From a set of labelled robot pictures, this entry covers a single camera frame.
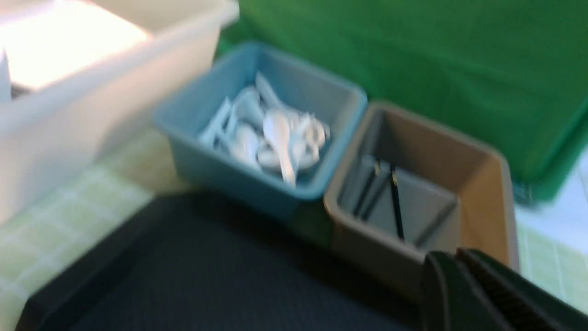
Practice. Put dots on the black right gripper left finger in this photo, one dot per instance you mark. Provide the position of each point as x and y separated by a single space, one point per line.
452 301

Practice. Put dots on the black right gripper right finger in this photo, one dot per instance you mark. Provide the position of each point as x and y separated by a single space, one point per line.
516 301

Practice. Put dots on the white ceramic soup spoon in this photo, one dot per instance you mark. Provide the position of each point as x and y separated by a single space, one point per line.
277 133

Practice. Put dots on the brown plastic bin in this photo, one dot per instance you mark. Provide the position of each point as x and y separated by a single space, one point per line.
483 219

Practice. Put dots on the black chopstick in brown bin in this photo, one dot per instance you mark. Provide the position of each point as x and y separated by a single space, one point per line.
382 181

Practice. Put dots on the green cloth backdrop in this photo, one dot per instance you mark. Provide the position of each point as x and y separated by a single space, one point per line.
512 73

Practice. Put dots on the teal plastic bin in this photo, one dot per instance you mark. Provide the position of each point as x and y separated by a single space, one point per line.
182 116

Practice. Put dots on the black textured serving tray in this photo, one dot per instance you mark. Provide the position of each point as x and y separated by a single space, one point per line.
201 262

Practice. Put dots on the large white plastic bin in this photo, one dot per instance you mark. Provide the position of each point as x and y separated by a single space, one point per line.
50 135

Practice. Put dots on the stack of white square plates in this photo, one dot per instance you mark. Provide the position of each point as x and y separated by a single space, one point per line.
47 41

